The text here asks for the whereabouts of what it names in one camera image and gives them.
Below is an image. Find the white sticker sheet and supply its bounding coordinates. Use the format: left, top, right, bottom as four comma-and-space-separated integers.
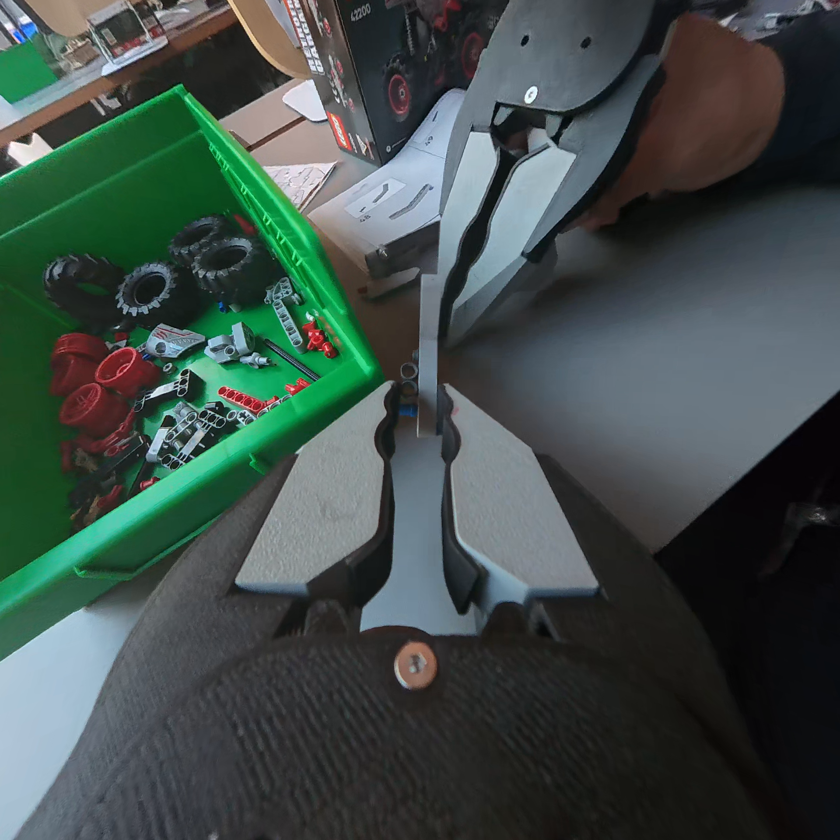
266, 161, 337, 214

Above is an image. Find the person's right forearm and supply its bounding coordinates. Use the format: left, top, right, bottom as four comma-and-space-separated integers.
748, 7, 840, 191

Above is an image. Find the lego instruction booklet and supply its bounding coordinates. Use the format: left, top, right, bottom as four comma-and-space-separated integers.
307, 88, 473, 303

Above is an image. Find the black lego set box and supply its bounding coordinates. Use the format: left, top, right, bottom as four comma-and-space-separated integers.
314, 0, 519, 166

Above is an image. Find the person's right hand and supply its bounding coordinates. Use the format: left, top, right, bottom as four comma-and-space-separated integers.
581, 12, 787, 232

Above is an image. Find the black rubber lego tyre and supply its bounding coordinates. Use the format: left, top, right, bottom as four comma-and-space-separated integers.
115, 261, 198, 322
167, 215, 231, 266
42, 254, 126, 327
192, 235, 277, 309

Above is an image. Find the green plastic bin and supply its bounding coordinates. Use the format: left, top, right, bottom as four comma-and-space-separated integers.
0, 84, 386, 660

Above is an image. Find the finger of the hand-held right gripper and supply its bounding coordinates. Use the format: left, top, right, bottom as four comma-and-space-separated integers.
436, 125, 503, 345
449, 128, 581, 349

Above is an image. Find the grey angled lego beam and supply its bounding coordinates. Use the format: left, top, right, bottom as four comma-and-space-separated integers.
400, 274, 454, 439

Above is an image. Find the red lego wheel rim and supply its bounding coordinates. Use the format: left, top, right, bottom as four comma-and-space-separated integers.
51, 332, 109, 395
59, 382, 132, 437
95, 348, 161, 398

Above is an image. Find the pile of small lego pieces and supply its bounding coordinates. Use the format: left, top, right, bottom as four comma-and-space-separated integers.
59, 276, 342, 536

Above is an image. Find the beige curved panel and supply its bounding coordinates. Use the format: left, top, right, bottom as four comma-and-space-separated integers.
226, 0, 316, 81

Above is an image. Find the wooden table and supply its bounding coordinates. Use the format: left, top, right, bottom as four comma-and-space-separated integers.
0, 7, 240, 148

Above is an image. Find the white stand base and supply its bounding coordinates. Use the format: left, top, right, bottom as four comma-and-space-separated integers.
282, 79, 327, 122

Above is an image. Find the green box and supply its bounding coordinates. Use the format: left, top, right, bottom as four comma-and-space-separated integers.
0, 42, 60, 105

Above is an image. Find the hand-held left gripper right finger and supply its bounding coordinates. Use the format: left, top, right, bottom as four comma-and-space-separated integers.
440, 384, 600, 634

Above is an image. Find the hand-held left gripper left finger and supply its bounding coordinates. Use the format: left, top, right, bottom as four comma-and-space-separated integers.
234, 382, 401, 611

